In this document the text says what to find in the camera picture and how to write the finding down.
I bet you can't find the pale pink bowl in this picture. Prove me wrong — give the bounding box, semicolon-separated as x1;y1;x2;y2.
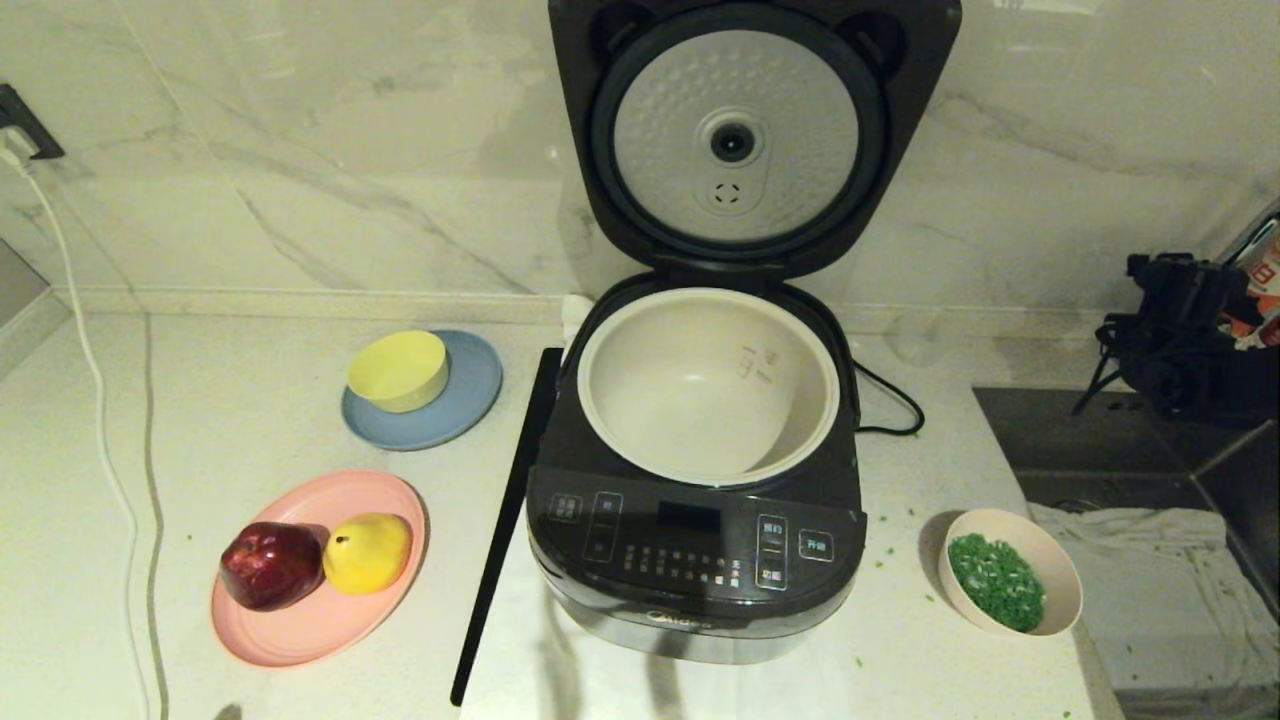
938;507;1084;638

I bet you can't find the black rice cooker lid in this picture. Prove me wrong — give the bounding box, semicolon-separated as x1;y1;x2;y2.
548;0;964;288

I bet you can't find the white inner pot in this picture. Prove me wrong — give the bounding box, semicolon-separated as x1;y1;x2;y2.
576;287;842;489

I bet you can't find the black rice cooker body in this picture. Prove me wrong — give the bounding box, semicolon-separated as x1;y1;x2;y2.
524;275;869;666

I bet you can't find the yellow bowl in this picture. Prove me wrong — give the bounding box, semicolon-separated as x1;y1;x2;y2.
346;330;450;415

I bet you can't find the stainless steel sink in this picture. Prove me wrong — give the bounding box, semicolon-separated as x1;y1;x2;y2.
972;385;1280;720

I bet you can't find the red white label bottle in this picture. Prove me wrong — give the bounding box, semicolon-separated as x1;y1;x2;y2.
1235;222;1280;349

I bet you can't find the chrome faucet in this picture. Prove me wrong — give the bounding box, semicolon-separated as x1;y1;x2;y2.
1222;198;1280;263

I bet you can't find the white cloth in sink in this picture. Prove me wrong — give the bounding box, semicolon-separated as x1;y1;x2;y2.
1028;503;1280;706

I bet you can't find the black tray edge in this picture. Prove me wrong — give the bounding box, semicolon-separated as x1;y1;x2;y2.
449;347;563;707

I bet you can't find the blue plate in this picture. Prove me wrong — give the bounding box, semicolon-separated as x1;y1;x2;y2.
341;329;504;453

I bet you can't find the yellow pear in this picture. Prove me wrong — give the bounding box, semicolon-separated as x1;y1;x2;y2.
321;511;414;597

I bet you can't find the pink plate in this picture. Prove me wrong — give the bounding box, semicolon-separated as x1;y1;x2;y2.
209;469;429;669

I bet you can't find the red apple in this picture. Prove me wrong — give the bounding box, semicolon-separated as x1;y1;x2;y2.
220;520;327;612

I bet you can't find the black power cable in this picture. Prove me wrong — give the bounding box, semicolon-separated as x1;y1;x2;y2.
850;358;925;437

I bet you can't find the white power cable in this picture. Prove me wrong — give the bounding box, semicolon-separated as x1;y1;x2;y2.
0;135;167;720

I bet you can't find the black wall socket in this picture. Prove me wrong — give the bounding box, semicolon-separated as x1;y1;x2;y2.
0;85;64;163

